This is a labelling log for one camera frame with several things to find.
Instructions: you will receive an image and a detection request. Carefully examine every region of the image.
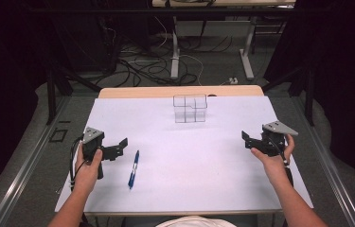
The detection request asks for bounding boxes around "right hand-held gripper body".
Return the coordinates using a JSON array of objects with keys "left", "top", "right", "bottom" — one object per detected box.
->
[{"left": 260, "top": 120, "right": 299, "bottom": 158}]

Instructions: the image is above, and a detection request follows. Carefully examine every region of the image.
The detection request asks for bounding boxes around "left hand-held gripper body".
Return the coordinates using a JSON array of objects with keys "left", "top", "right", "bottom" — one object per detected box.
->
[{"left": 81, "top": 126, "right": 106, "bottom": 181}]

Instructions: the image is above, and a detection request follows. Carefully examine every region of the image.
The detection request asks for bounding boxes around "person's right hand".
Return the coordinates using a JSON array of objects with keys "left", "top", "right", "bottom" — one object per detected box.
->
[{"left": 250, "top": 133, "right": 296, "bottom": 182}]

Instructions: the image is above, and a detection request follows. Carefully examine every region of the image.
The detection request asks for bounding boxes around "person's left hand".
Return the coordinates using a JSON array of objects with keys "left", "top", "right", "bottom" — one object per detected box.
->
[{"left": 74, "top": 144, "right": 104, "bottom": 194}]

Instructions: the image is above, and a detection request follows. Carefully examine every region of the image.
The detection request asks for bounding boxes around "blue pen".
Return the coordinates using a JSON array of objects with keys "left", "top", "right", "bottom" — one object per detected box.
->
[{"left": 127, "top": 149, "right": 141, "bottom": 190}]

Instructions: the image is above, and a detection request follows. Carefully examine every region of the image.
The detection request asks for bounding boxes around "black metal stand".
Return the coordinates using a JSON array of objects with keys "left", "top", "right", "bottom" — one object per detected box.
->
[
  {"left": 261, "top": 62, "right": 316, "bottom": 128},
  {"left": 44, "top": 18, "right": 103, "bottom": 126}
]

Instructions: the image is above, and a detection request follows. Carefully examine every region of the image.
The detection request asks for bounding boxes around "clear acrylic organizer box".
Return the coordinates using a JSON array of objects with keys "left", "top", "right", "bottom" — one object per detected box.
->
[{"left": 172, "top": 94, "right": 208, "bottom": 124}]

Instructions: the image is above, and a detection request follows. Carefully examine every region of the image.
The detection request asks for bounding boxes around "white table cover sheet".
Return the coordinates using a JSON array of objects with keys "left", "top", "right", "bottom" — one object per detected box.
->
[{"left": 54, "top": 96, "right": 314, "bottom": 213}]

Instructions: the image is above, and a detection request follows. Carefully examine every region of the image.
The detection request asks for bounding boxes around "person's white shirt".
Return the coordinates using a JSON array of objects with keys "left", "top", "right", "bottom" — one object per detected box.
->
[{"left": 155, "top": 215, "right": 238, "bottom": 227}]

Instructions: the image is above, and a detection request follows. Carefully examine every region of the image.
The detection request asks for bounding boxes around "white desk with metal legs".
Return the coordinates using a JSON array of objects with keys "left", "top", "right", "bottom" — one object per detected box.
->
[{"left": 151, "top": 0, "right": 296, "bottom": 81}]

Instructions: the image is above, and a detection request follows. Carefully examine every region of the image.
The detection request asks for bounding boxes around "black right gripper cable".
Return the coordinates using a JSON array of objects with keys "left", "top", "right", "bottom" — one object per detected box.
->
[{"left": 268, "top": 138, "right": 294, "bottom": 187}]

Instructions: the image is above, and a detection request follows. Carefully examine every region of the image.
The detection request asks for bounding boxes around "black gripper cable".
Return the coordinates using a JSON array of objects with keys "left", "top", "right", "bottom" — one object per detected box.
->
[
  {"left": 268, "top": 138, "right": 294, "bottom": 187},
  {"left": 69, "top": 135, "right": 87, "bottom": 192}
]

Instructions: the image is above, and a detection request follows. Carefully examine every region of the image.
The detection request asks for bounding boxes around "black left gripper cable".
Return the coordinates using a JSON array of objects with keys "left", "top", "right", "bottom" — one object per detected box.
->
[{"left": 69, "top": 135, "right": 87, "bottom": 192}]

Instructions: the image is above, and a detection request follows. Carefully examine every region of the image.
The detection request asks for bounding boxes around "black floor socket frame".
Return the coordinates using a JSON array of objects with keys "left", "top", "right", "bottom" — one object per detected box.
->
[{"left": 48, "top": 128, "right": 69, "bottom": 143}]

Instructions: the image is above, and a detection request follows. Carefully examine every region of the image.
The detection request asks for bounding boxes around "aluminium floor rail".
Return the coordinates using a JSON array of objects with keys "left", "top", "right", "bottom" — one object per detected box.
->
[
  {"left": 290, "top": 94, "right": 355, "bottom": 227},
  {"left": 0, "top": 94, "right": 73, "bottom": 227}
]

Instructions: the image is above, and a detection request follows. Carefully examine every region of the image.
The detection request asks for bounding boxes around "tangle of black floor cables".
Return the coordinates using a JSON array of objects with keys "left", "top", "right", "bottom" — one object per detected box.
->
[{"left": 96, "top": 15, "right": 235, "bottom": 89}]

